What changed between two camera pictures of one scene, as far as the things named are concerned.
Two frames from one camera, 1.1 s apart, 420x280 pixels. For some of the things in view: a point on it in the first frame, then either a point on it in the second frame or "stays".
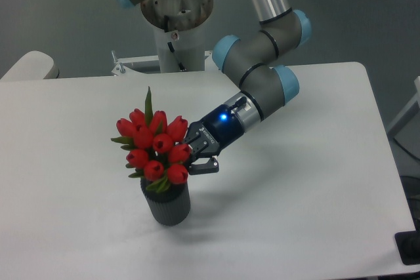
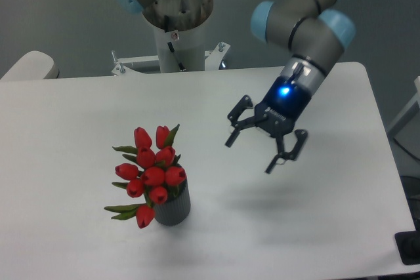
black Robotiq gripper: x=218 y=129 -> x=275 y=116
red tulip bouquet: x=157 y=150 -> x=159 y=172
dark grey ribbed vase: x=170 y=206 stays
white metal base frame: x=122 y=66 stays
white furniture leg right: x=416 y=99 stays
